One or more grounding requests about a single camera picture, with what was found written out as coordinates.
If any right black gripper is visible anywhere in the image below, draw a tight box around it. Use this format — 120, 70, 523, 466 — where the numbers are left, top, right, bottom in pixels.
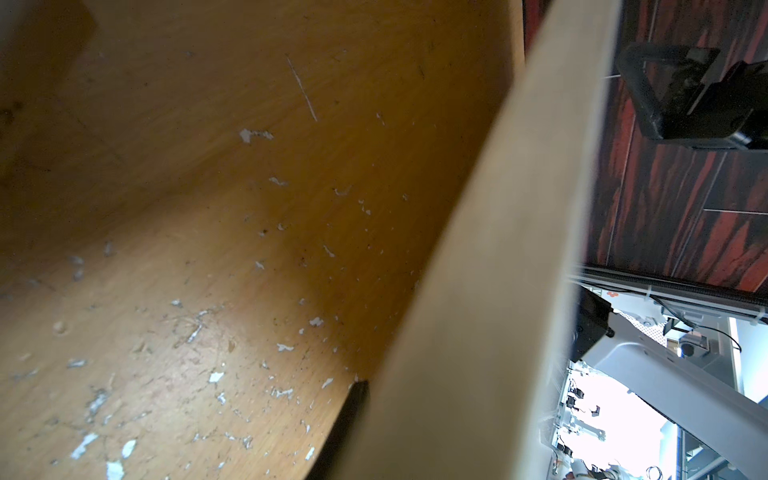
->
616, 43, 767, 150

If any white canvas board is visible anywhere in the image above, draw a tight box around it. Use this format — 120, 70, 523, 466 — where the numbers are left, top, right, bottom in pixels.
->
331, 1, 622, 479

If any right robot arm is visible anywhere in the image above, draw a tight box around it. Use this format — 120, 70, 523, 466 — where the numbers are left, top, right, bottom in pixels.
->
573, 43, 767, 479

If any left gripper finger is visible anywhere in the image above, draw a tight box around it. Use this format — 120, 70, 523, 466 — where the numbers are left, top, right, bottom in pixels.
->
305, 380, 369, 480

